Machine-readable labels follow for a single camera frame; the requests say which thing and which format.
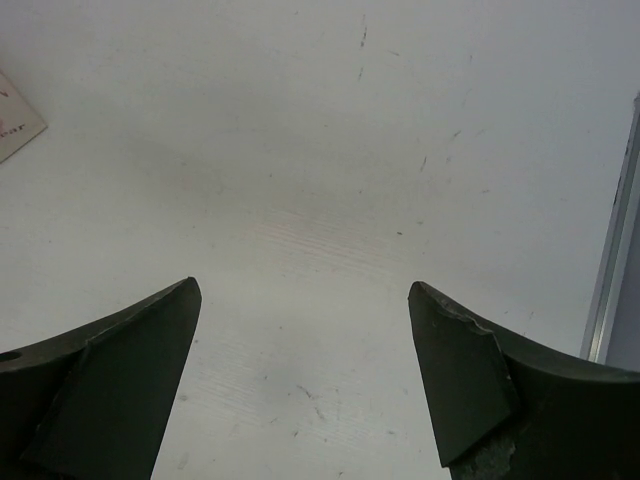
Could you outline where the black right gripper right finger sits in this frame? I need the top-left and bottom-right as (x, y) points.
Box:
(408, 281), (639, 479)

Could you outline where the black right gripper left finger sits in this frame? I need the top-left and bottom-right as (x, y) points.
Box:
(1, 277), (201, 479)

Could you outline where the beige paper gift bag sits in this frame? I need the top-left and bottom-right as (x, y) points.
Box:
(0, 73), (47, 163)

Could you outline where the aluminium right side rail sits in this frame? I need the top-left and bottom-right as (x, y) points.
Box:
(580, 98), (639, 364)

